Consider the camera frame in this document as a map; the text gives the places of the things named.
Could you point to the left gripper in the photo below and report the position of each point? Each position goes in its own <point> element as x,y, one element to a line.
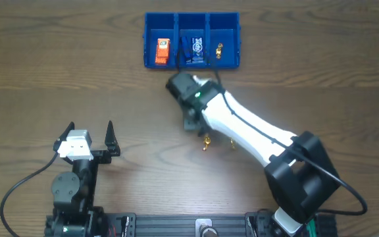
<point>101,156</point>

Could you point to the orange candy box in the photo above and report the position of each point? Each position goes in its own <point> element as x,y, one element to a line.
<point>163,46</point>
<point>160,61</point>

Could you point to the gold candy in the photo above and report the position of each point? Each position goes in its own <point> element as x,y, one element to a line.
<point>206,141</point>
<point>233,143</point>
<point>219,51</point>

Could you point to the blue candy pack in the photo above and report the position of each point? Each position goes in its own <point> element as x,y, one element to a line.
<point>197,49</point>

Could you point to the blue tray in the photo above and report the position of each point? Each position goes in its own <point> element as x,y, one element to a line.
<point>225,23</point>

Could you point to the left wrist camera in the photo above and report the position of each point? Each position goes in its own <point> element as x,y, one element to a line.
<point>76,145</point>

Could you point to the mounting rail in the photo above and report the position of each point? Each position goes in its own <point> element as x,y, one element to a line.
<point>169,225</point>

